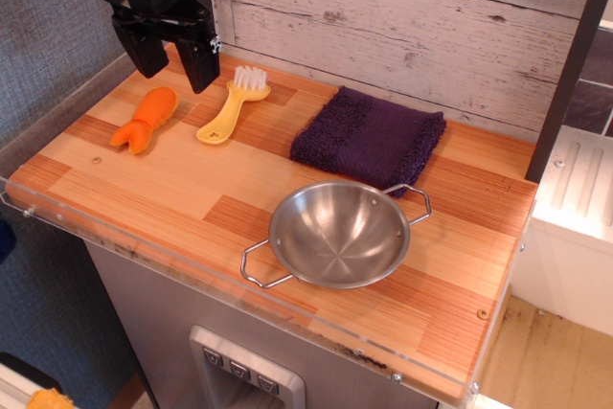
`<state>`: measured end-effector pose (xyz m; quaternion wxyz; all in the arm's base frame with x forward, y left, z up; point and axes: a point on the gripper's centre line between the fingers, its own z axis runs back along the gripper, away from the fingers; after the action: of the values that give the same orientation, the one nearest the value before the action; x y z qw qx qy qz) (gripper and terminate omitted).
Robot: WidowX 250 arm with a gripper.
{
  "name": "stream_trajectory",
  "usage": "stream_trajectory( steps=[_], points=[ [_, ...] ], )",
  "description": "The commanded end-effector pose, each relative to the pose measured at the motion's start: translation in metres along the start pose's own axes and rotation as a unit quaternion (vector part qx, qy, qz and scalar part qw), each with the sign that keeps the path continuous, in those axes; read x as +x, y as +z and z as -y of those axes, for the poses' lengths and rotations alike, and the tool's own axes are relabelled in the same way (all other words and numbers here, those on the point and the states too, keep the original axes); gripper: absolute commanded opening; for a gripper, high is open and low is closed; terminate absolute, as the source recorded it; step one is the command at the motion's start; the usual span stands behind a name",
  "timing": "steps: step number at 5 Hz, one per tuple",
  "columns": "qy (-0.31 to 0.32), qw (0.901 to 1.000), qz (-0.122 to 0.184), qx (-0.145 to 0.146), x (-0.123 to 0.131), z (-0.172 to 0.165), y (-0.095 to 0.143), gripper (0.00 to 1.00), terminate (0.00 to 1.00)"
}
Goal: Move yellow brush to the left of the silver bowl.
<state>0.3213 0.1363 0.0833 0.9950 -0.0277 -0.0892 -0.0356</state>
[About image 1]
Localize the dark vertical post right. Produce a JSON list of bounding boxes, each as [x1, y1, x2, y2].
[[525, 0, 608, 183]]

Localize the silver metal bowl with handles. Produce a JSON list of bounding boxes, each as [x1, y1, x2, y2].
[[240, 180, 432, 289]]

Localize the clear acrylic guard rail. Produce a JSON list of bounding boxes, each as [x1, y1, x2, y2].
[[4, 177, 480, 408]]

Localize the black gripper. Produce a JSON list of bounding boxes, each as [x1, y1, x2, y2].
[[104, 0, 220, 94]]

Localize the grey toy fridge cabinet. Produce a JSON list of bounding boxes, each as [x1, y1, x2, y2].
[[86, 243, 438, 408]]

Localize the silver dispenser panel with buttons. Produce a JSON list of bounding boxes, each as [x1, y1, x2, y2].
[[190, 326, 307, 408]]

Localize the orange object bottom left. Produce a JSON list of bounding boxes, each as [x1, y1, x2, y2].
[[25, 388, 76, 409]]

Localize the purple folded towel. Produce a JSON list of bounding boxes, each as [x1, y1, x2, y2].
[[289, 86, 446, 190]]

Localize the yellow brush white bristles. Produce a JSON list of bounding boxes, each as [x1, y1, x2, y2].
[[195, 65, 271, 145]]

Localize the orange plush toy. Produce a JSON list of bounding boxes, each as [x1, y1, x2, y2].
[[109, 87, 178, 155]]

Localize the white toy sink unit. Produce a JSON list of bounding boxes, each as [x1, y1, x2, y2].
[[511, 126, 612, 334]]

